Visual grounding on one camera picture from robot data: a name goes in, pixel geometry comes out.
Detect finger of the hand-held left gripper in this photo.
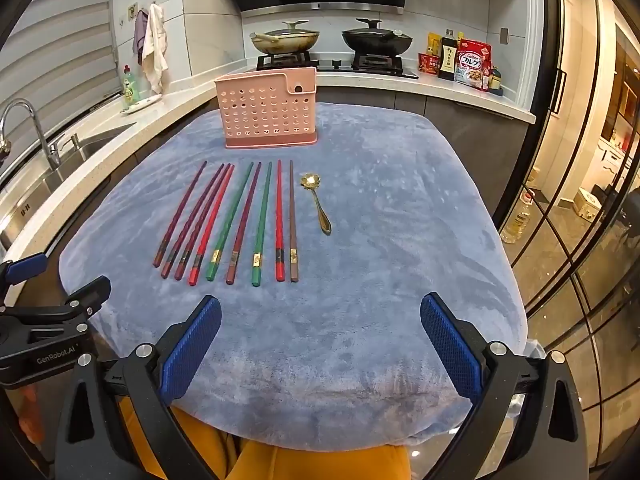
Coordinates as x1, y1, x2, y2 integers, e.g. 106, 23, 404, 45
0, 254, 49, 307
0, 275, 112, 347

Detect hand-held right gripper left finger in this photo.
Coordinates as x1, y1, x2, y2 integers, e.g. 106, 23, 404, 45
52, 295, 222, 480

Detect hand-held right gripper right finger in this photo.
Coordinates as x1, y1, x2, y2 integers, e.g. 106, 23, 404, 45
420, 292, 586, 480

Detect red chopstick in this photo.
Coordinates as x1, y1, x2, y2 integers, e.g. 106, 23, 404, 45
188, 164, 236, 286
275, 159, 286, 282

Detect brown chopstick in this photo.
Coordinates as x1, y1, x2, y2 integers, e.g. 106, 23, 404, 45
288, 160, 299, 282

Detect pink perforated utensil holder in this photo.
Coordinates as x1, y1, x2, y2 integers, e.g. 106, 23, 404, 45
214, 66, 319, 150

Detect stainless steel sink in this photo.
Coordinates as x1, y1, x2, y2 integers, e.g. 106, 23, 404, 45
0, 137, 137, 251

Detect blue-grey fleece blanket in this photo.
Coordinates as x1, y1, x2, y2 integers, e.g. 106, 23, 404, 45
59, 102, 530, 453

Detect chrome kitchen faucet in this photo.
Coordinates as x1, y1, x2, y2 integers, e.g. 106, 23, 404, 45
0, 99, 81, 171

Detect green chopstick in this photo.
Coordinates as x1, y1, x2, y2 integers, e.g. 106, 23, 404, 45
206, 162, 254, 282
251, 161, 273, 287

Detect clear cooking oil bottle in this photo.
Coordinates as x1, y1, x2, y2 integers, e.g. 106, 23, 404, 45
500, 185, 538, 246

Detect person's yellow trousers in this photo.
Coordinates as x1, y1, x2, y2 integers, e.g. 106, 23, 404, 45
117, 400, 413, 480

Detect small white plate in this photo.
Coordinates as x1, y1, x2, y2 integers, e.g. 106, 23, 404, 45
120, 94, 163, 116

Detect gold flower spoon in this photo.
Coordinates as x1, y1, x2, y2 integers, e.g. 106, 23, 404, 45
299, 173, 332, 236

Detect green dish soap bottle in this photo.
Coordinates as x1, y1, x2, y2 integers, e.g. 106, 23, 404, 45
122, 64, 142, 106

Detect grey kitchen cabinet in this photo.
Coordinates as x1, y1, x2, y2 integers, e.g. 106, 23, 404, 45
315, 85, 531, 233

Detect black framed glass door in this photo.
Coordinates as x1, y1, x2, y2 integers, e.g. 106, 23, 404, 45
495, 0, 640, 480

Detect white window blind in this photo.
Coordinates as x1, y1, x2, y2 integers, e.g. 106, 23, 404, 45
0, 0, 117, 128

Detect white hanging towel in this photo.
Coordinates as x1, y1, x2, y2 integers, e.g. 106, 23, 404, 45
141, 3, 169, 95

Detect purple hanging cloth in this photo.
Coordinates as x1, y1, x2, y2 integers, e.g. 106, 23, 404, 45
133, 10, 150, 53

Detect red cereal bag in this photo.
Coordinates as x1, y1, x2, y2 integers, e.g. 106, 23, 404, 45
454, 38, 493, 91

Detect dark soy sauce bottle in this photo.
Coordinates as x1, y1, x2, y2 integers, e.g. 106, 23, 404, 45
438, 30, 460, 81

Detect black gas stove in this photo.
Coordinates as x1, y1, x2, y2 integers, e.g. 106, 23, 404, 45
256, 51, 420, 80

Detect black wok with lid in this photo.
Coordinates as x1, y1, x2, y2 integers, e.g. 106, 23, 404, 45
341, 18, 414, 56

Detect beige wok with lid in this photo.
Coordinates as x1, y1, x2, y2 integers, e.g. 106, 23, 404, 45
249, 21, 321, 55

